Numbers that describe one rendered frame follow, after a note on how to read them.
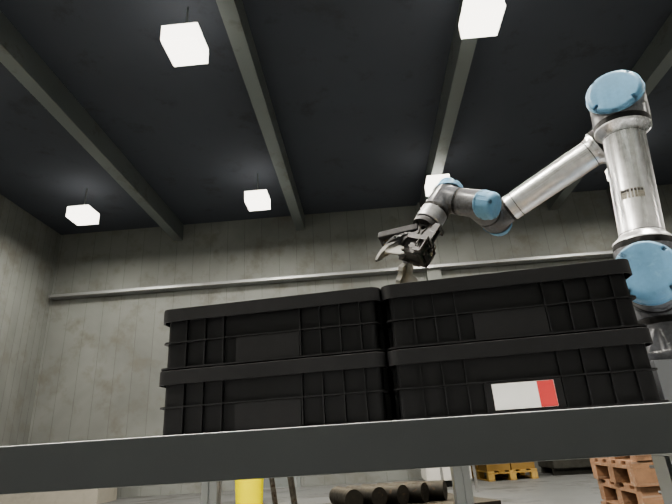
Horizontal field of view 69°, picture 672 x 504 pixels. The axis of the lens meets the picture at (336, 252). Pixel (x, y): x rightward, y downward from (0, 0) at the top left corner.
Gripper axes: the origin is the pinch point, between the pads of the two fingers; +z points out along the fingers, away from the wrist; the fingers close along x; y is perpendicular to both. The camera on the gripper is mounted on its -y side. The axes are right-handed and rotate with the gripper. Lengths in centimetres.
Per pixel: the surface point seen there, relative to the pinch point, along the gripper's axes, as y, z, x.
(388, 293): 25.8, 19.0, -30.1
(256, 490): -373, 91, 504
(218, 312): 2, 36, -37
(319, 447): 46, 47, -54
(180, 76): -601, -291, 117
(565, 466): -104, -209, 825
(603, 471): 22, -61, 277
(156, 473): 36, 57, -58
